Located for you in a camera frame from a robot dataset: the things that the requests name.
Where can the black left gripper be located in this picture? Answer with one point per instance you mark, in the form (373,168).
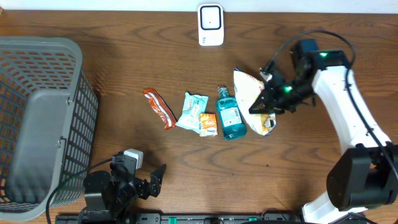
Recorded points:
(156,178)

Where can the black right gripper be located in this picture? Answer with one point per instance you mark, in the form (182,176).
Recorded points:
(269,96)

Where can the yellow tissue pack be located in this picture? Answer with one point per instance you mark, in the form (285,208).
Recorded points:
(247,89)

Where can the blue mouthwash bottle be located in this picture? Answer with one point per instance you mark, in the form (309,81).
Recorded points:
(227,107)

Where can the orange small tissue packet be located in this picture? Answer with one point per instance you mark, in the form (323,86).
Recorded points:
(208,125)

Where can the orange snack bar wrapper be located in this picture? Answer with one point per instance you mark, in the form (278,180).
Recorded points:
(160,107)

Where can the teal wet wipes pack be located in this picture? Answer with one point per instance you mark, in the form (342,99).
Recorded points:
(193,106)

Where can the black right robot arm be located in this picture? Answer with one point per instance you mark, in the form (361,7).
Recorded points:
(365,176)

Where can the white barcode scanner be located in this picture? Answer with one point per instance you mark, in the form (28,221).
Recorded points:
(210,25)

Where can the grey plastic shopping basket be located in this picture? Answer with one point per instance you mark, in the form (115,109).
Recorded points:
(48,119)

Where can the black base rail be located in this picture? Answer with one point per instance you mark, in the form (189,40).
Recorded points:
(156,218)

